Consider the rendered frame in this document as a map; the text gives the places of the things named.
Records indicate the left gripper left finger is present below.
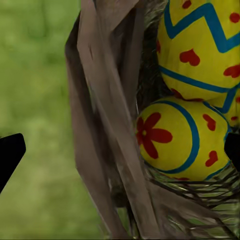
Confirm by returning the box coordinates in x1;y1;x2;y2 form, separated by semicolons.
0;133;26;193

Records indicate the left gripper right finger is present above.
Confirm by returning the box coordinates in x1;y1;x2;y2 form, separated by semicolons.
224;133;240;173

